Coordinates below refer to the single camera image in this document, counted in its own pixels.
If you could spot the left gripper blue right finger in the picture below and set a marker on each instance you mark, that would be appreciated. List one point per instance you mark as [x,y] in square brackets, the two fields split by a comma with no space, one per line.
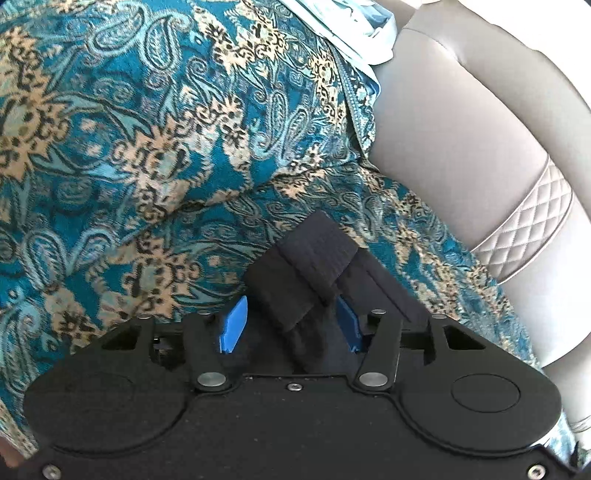
[349,323]

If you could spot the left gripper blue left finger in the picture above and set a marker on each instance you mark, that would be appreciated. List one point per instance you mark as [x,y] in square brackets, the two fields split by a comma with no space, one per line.
[232,321]

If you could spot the black pants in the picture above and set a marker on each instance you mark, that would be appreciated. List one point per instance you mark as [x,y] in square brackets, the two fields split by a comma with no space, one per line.
[293,291]

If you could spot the teal paisley sofa cover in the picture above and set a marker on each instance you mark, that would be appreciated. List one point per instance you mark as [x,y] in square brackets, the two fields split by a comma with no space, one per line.
[151,150]

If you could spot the beige leather sofa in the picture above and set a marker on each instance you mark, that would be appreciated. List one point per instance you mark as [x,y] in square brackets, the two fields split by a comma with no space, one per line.
[485,114]

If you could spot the light blue white cloth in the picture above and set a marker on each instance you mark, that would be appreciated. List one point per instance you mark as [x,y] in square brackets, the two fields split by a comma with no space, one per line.
[363,31]

